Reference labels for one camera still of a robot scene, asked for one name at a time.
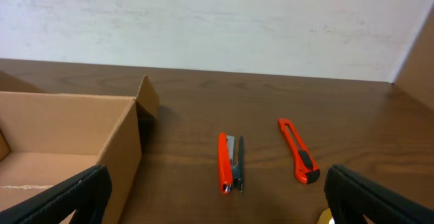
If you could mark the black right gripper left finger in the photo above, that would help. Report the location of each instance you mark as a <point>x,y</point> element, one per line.
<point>84,196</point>

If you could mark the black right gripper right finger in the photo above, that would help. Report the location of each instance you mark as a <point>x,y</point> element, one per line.
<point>352,198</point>

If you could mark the yellow tape roll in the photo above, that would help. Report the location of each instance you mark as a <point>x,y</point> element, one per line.
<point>326,217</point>

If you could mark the orange utility knife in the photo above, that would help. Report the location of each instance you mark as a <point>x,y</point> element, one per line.
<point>306,169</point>

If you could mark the open cardboard box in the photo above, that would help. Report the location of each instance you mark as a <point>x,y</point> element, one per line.
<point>48,138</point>

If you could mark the brown side panel right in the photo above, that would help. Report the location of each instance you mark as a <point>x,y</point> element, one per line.
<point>416,75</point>

